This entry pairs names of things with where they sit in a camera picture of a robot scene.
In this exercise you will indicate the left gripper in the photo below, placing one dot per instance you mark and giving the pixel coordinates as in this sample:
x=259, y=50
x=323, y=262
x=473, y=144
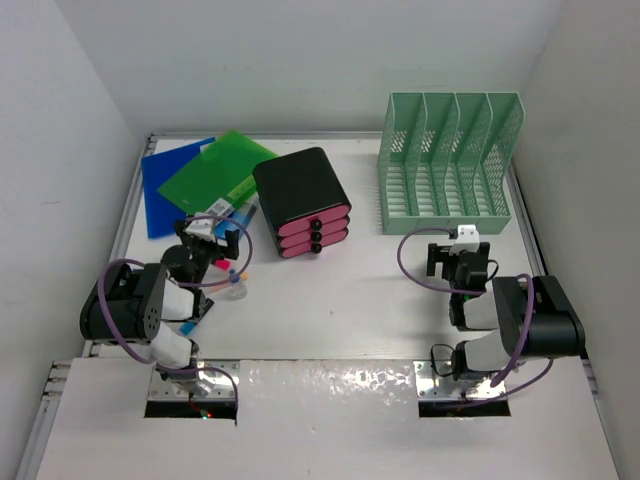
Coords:
x=219, y=252

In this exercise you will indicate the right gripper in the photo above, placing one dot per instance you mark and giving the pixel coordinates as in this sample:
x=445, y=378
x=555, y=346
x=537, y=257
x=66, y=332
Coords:
x=435, y=256

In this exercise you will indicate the pink highlighter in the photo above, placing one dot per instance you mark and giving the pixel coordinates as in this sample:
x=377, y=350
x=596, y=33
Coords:
x=223, y=264

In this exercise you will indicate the green plastic folder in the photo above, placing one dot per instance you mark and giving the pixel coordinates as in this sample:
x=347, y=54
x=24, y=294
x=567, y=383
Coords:
x=223, y=171

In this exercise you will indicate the pink drawer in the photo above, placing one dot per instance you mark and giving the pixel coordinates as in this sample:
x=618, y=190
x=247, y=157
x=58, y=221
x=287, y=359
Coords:
x=313, y=221
x=314, y=248
x=328, y=234

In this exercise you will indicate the pink top drawer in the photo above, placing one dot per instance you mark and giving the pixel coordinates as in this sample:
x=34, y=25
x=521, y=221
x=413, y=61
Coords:
x=313, y=221

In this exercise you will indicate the orange highlighter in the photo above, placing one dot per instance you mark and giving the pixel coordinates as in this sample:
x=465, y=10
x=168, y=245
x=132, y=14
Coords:
x=214, y=289

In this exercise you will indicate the blue highlighter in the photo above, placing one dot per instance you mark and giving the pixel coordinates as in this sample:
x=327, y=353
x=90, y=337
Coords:
x=187, y=327

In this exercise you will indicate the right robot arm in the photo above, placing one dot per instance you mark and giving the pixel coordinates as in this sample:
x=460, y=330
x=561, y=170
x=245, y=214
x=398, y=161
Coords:
x=522, y=318

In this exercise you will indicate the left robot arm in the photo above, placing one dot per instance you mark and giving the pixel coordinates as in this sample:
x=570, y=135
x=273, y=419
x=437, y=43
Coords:
x=130, y=305

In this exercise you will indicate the light blue notebook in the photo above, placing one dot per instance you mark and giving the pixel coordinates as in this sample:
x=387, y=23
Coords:
x=241, y=215

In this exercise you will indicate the pink bottom drawer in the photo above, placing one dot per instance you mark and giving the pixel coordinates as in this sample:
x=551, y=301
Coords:
x=314, y=248

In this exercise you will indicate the green file rack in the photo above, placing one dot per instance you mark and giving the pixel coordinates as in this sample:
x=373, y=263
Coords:
x=443, y=159

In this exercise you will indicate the black drawer cabinet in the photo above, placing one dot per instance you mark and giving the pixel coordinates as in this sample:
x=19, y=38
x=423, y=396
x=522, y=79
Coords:
x=292, y=186

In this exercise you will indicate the white front cover board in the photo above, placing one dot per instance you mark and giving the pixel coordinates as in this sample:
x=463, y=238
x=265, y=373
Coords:
x=322, y=420

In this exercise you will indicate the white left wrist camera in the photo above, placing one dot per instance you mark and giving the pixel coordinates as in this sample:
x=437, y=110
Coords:
x=202, y=228

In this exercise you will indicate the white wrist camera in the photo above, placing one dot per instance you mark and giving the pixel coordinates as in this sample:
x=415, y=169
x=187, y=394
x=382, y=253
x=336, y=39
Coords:
x=202, y=228
x=467, y=239

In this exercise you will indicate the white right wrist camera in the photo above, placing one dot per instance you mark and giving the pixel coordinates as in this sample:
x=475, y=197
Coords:
x=467, y=239

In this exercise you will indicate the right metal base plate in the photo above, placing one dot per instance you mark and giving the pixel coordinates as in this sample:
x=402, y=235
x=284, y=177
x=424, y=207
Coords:
x=434, y=383

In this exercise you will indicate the metal base plate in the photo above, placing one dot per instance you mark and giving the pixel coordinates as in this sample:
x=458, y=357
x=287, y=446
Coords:
x=434, y=383
x=213, y=382

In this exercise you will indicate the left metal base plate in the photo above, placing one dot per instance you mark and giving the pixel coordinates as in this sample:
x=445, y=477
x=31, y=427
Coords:
x=213, y=382

